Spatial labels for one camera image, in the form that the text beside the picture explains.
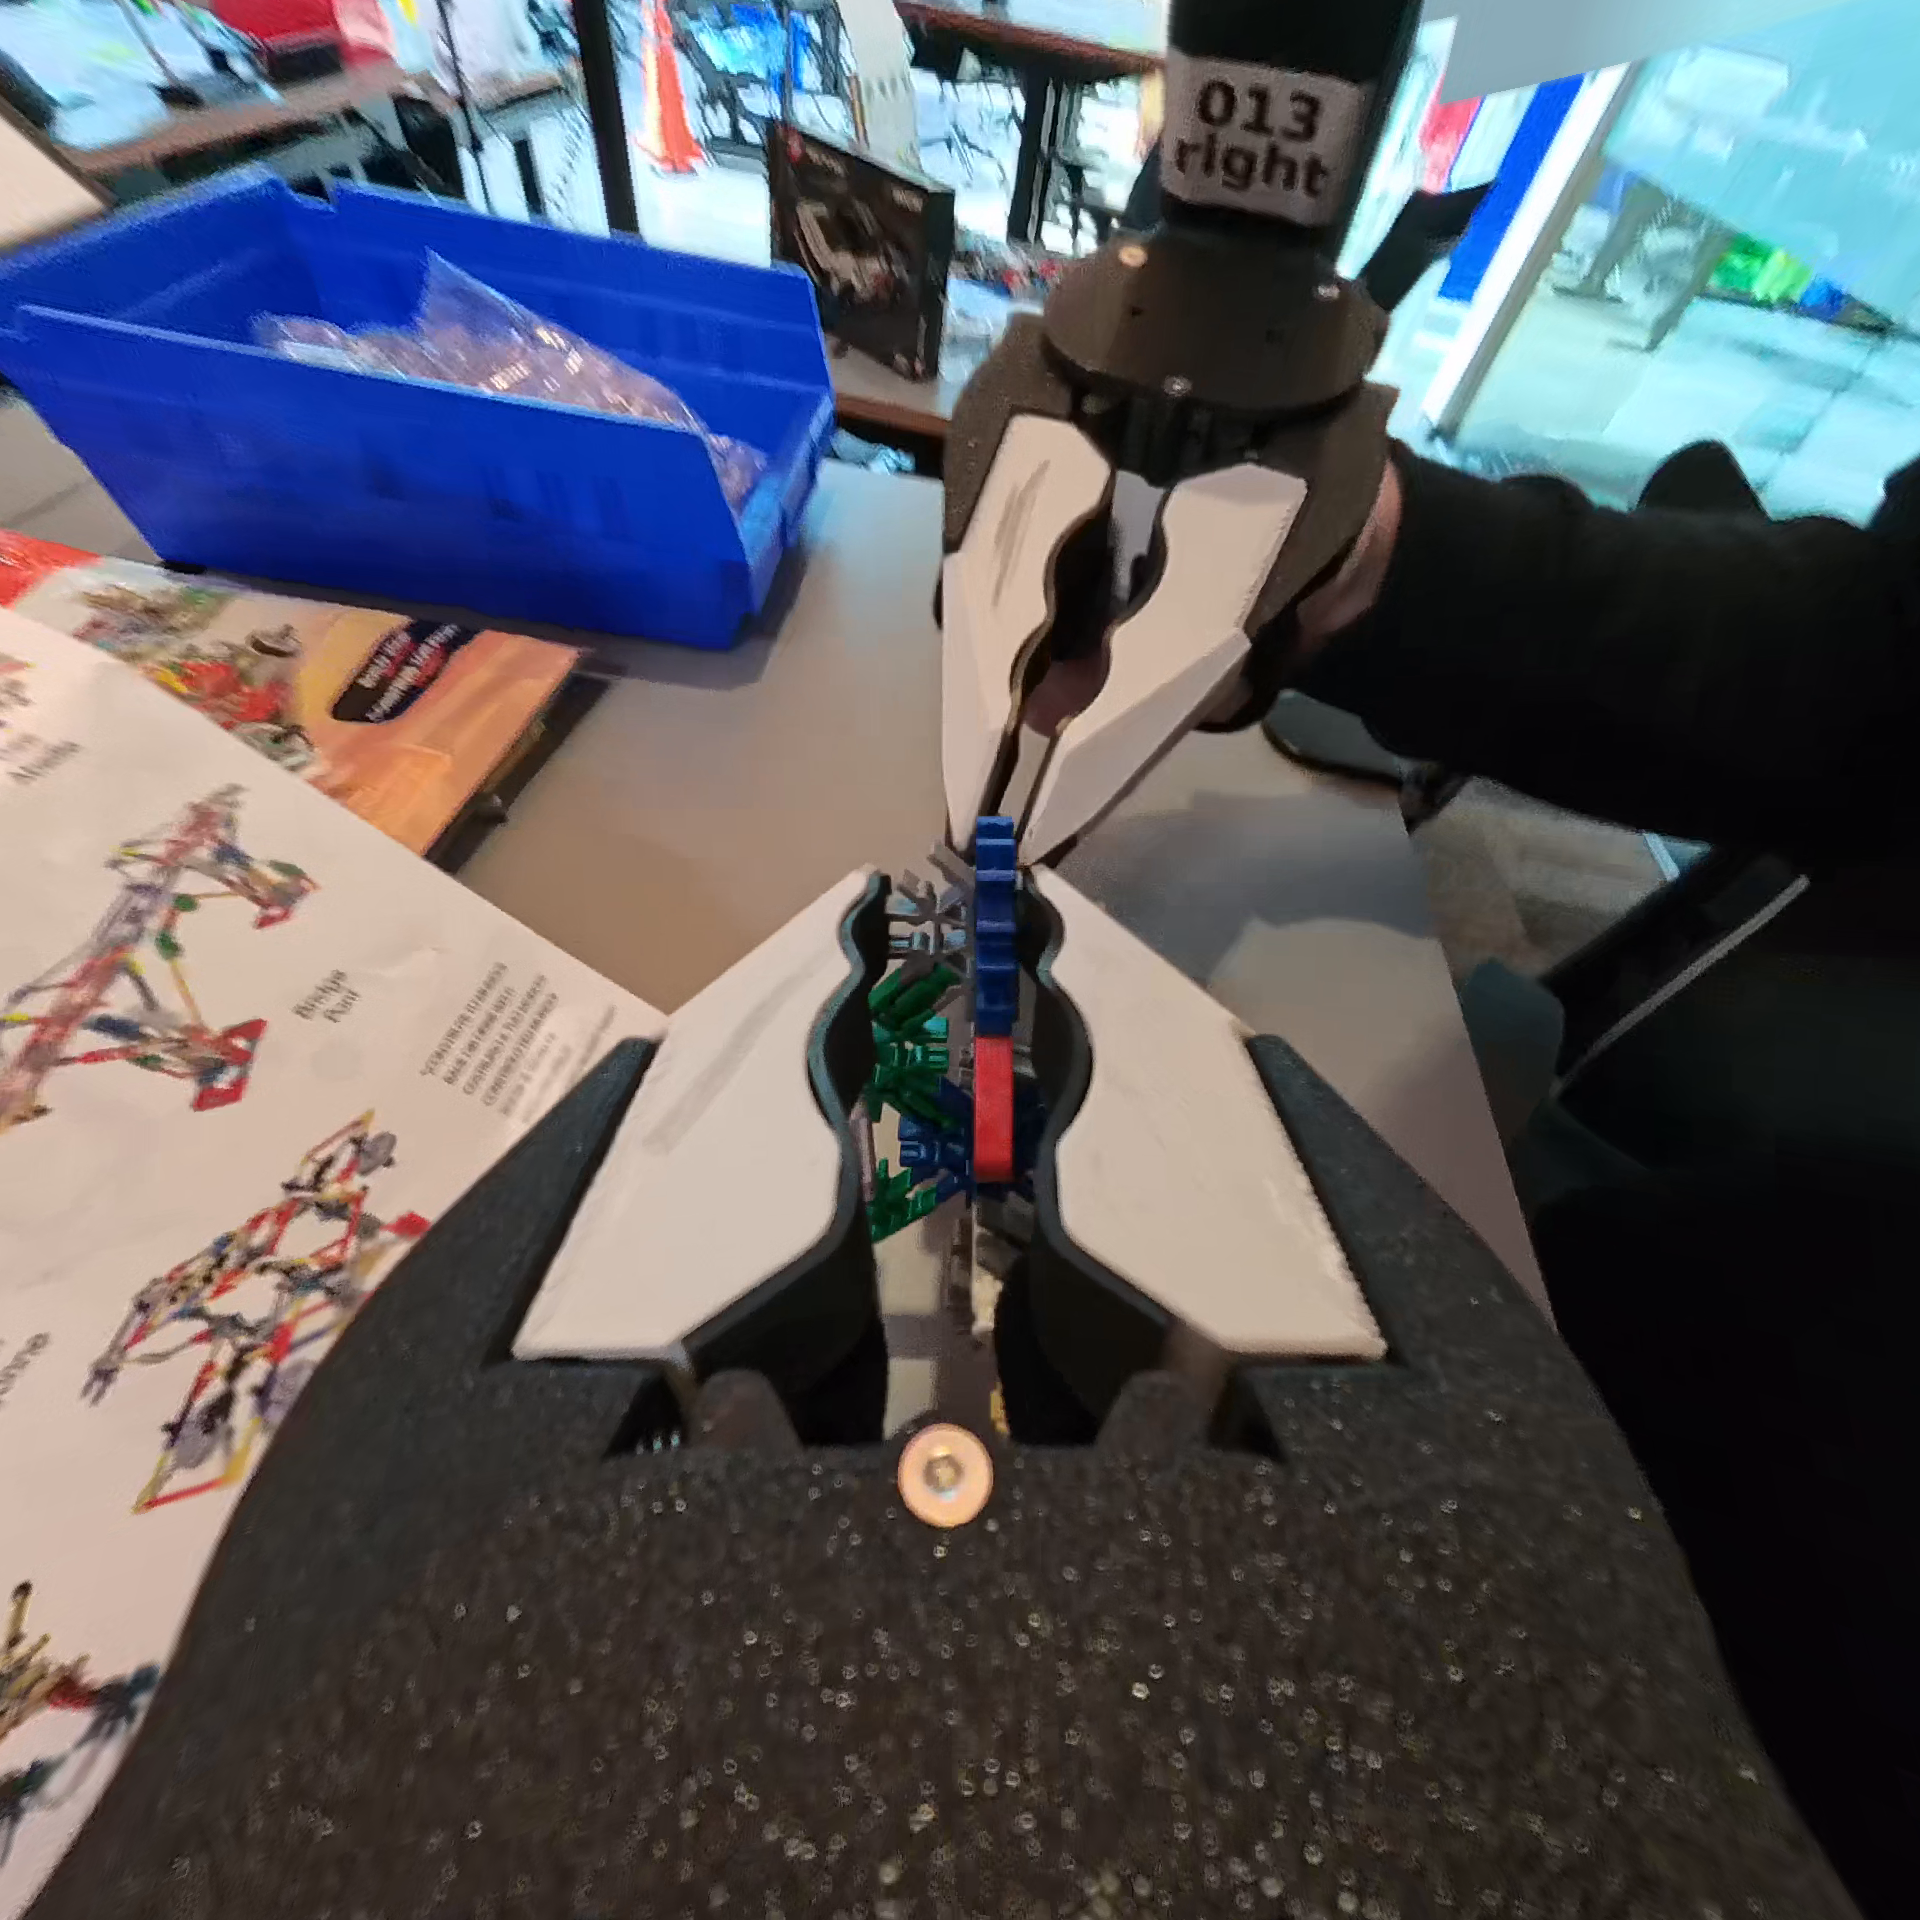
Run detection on person's right forearm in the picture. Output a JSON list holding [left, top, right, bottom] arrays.
[[1304, 441, 1920, 873]]

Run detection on grey chair armrest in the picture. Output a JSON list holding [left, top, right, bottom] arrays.
[[1462, 961, 1560, 1142]]

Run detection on black printed box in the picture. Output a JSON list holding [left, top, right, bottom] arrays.
[[766, 118, 959, 380]]

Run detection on orange traffic cone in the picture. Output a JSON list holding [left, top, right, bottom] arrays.
[[637, 0, 706, 173]]

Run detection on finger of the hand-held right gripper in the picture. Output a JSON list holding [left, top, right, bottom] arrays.
[[1024, 459, 1312, 873], [939, 413, 1119, 842]]

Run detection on blue plastic bin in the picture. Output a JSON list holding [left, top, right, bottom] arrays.
[[0, 166, 836, 649]]

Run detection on clear plastic bags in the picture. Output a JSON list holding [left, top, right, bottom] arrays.
[[247, 252, 768, 497]]

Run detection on black office chair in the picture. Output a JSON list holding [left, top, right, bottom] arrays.
[[1358, 180, 1502, 308]]

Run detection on colourful construction toy model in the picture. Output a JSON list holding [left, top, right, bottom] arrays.
[[856, 813, 1070, 1338]]

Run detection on printed instruction sheet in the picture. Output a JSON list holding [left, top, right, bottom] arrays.
[[0, 609, 670, 1906]]

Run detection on red box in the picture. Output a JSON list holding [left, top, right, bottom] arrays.
[[210, 0, 395, 65]]

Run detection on black pole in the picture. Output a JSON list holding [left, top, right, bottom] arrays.
[[568, 0, 634, 233]]

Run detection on person's right hand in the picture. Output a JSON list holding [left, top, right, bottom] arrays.
[[1242, 450, 1408, 729]]

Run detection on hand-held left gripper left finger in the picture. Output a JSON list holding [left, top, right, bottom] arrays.
[[511, 866, 894, 1450]]

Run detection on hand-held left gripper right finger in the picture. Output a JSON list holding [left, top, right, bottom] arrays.
[[991, 866, 1388, 1450]]

